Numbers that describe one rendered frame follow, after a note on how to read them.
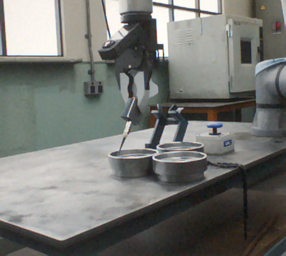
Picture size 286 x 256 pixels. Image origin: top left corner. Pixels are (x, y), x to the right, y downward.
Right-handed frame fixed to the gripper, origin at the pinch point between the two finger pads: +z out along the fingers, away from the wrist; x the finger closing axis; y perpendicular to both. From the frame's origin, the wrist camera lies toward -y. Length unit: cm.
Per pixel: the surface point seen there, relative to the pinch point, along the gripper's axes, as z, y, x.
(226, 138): 9.6, 21.9, -10.5
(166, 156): 9.7, -2.0, -9.4
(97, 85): -3, 135, 148
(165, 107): 17, 185, 128
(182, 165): 9.6, -7.8, -17.4
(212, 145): 11.0, 18.7, -8.1
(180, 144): 9.6, 10.6, -4.3
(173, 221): 38, 32, 14
